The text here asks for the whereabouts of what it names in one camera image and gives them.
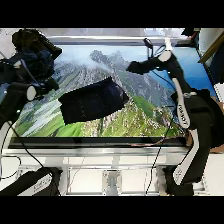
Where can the silver frame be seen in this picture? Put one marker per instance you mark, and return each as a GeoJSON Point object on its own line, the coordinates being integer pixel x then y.
{"type": "Point", "coordinates": [86, 156]}

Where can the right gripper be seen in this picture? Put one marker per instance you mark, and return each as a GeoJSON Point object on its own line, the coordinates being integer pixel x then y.
{"type": "Point", "coordinates": [138, 67]}

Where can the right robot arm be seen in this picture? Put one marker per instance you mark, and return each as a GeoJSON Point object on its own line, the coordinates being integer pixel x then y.
{"type": "Point", "coordinates": [182, 110]}

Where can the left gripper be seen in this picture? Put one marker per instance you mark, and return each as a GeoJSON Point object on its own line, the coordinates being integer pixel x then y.
{"type": "Point", "coordinates": [48, 86]}

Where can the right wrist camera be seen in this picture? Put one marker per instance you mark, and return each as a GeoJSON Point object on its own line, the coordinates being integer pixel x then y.
{"type": "Point", "coordinates": [148, 42]}

